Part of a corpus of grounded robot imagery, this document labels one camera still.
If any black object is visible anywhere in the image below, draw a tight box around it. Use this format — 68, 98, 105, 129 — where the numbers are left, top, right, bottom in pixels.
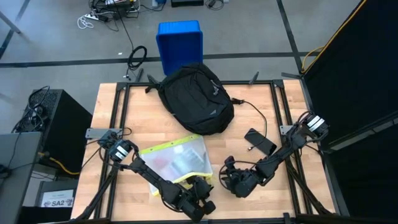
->
175, 147, 206, 175

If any white mesh pouch yellow trim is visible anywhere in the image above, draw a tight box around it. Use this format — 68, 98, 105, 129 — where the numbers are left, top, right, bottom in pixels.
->
137, 133, 215, 197

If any black smartphone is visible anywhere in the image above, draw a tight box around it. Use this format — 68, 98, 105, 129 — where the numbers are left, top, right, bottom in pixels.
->
243, 128, 278, 157

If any pink round tape roll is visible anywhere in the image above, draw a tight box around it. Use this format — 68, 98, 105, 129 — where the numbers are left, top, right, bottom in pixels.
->
152, 157, 167, 172

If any black charging cable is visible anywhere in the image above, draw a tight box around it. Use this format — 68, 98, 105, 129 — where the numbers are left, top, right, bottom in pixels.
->
231, 97, 269, 152

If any black backpack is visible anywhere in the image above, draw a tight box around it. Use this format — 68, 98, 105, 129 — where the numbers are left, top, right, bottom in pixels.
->
144, 62, 236, 136

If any grey metal mounting plate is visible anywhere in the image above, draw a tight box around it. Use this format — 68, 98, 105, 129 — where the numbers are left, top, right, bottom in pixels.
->
279, 124, 294, 136
85, 128, 123, 139

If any white SA2 label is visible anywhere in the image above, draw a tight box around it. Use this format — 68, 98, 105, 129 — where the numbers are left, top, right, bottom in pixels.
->
40, 189, 75, 208

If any blue plastic bin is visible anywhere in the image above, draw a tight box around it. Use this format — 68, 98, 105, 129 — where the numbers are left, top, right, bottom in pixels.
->
155, 20, 204, 77

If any black box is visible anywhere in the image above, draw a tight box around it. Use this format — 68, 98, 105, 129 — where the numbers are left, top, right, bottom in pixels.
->
34, 179, 78, 224

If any black partition curtain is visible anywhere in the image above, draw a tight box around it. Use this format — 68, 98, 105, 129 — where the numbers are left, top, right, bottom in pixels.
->
303, 0, 398, 224

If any black computer tower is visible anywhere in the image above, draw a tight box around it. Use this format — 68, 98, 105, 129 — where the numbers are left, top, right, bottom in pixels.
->
18, 89, 93, 175

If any black flat device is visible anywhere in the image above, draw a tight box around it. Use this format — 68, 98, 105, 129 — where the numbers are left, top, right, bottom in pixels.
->
170, 0, 205, 8

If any grey desk top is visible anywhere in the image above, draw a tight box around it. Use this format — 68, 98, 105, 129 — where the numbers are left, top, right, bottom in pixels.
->
0, 131, 43, 224

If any white power strip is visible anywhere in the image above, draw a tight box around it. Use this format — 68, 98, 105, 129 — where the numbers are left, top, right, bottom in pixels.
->
85, 11, 109, 22

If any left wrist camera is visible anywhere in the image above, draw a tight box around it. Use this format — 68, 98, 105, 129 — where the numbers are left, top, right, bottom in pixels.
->
201, 200, 217, 216

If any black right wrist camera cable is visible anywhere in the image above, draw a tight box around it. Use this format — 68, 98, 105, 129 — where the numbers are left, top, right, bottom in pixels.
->
218, 159, 261, 189

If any thin black cable loop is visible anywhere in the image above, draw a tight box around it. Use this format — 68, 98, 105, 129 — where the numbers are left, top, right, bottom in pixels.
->
119, 126, 134, 138

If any yellow cable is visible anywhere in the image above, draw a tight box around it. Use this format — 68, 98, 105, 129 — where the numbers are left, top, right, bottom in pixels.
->
300, 0, 368, 75
37, 151, 81, 176

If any black coiled floor cable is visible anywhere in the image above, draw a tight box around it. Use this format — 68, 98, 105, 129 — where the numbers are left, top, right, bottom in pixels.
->
125, 45, 149, 79

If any white cable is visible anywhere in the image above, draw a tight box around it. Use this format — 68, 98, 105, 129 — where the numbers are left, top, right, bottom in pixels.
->
76, 14, 95, 30

